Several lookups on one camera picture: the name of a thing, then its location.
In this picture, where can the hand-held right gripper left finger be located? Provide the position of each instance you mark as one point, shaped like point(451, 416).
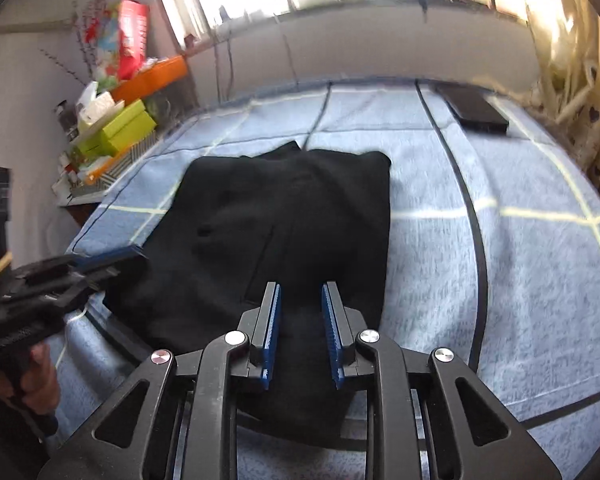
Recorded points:
point(272, 330)

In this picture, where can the small lime green box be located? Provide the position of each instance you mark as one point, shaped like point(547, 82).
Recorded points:
point(92, 146)

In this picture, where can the red printed box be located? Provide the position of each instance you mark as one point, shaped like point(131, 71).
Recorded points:
point(132, 35)

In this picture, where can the heart print curtain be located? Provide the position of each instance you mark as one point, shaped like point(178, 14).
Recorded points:
point(580, 90)

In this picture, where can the orange box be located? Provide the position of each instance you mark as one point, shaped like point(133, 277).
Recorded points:
point(155, 77)

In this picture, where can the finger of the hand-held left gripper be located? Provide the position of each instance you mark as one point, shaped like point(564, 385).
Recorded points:
point(107, 255)
point(120, 266)

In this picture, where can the black flat case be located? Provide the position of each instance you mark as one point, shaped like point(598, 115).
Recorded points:
point(475, 109)

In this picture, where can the large lime green box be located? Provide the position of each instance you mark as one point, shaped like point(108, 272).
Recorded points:
point(130, 125)

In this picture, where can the dry flower branches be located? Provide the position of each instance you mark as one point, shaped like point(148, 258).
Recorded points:
point(87, 35)

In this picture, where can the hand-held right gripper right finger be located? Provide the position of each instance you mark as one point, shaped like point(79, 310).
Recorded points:
point(330, 330)

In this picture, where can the white shelf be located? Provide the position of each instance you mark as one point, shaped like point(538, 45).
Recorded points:
point(77, 200)

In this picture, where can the grey striped box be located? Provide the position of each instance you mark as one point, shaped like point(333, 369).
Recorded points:
point(130, 160)

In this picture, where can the colourful printed box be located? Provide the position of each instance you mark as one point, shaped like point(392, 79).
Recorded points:
point(107, 45)

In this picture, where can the black pants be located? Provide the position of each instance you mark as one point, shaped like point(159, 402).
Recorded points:
point(290, 210)

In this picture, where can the dark jar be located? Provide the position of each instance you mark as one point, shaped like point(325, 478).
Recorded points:
point(66, 120)

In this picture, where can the white tissue paper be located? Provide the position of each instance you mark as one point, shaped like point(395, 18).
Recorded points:
point(97, 105)

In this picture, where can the person's left hand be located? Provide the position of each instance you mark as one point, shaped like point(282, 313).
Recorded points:
point(42, 380)

